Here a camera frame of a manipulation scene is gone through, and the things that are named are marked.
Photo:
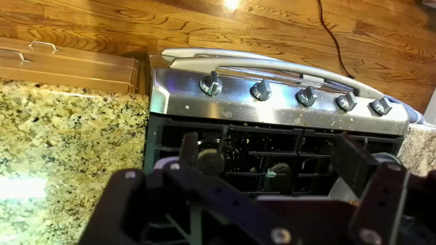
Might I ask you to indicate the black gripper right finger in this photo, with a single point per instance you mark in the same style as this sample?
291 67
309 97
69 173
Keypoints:
395 207

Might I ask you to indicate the wooden base cabinet drawers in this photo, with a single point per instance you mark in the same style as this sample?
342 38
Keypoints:
46 63

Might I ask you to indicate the stainless steel stove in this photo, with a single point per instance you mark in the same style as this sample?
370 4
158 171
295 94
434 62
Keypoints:
263 147

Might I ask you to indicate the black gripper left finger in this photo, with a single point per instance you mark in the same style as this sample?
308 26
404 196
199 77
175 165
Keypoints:
178 206

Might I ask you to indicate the silver stove knob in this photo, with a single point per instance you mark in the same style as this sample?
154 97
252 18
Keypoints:
380 107
306 97
211 85
346 102
260 90

